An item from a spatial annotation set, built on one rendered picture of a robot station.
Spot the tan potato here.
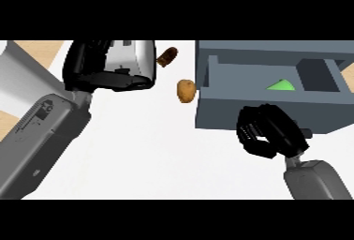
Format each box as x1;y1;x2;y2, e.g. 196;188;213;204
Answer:
175;79;197;104

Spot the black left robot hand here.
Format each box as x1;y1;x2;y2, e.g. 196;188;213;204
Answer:
61;39;156;94

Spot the green wedge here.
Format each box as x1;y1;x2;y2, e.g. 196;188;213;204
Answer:
263;78;297;92

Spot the silver metal cup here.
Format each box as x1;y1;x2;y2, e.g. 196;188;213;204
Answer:
101;39;157;86

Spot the grey open drawer box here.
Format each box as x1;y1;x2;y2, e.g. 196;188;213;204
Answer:
194;39;354;101

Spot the grey drawer front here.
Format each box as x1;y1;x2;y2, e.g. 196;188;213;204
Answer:
193;96;354;136

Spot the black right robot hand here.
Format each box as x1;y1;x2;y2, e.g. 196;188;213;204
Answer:
234;103;311;160

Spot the dark brown potato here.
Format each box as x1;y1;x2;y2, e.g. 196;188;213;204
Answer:
154;46;179;68

